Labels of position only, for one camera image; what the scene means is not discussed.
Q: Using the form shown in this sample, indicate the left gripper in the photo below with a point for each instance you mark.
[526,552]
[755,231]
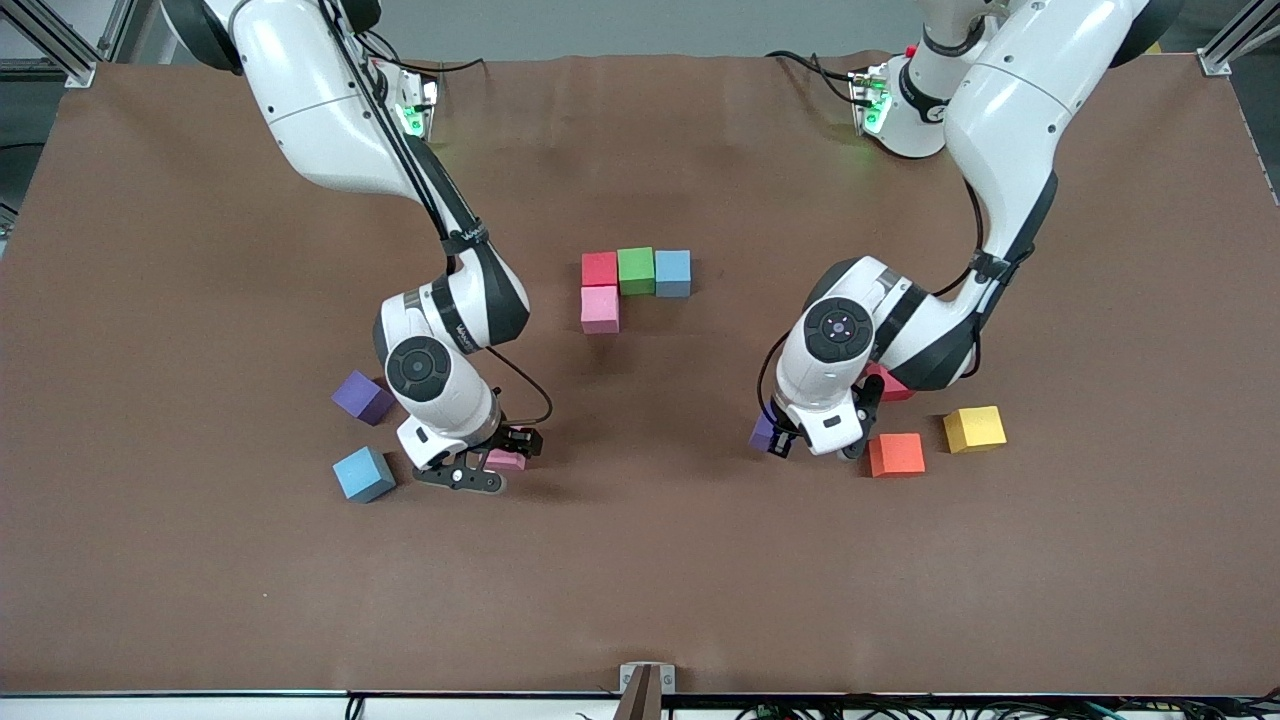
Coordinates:
[781,441]

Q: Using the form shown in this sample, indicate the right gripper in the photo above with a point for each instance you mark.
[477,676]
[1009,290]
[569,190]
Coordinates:
[516,440]

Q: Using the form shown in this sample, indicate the purple foam cube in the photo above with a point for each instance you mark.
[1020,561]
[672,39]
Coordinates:
[762,435]
[356,397]

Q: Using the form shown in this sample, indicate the pink foam cube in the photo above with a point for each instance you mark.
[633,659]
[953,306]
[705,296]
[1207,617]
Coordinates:
[507,461]
[600,308]

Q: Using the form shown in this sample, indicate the red foam cube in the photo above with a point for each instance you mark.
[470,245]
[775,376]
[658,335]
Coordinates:
[600,268]
[897,388]

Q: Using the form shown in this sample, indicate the light blue foam cube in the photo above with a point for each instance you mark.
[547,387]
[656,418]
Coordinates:
[673,272]
[363,473]

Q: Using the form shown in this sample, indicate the green foam cube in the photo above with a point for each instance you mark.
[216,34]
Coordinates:
[636,270]

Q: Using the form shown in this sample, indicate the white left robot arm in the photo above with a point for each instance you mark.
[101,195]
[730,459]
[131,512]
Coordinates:
[1010,110]

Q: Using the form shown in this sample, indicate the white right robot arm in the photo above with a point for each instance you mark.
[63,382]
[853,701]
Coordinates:
[330,120]

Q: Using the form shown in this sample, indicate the orange foam cube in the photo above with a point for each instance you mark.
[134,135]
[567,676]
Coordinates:
[896,454]

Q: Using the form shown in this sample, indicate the brown table cover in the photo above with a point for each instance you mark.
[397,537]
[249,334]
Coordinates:
[640,560]

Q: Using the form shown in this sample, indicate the yellow foam cube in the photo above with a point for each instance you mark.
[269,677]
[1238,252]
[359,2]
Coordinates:
[974,428]

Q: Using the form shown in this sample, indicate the aluminium frame post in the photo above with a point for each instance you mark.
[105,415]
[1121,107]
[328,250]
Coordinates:
[1215,62]
[78,72]

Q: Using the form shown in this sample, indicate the aluminium frame strut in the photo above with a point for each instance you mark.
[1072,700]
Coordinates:
[117,28]

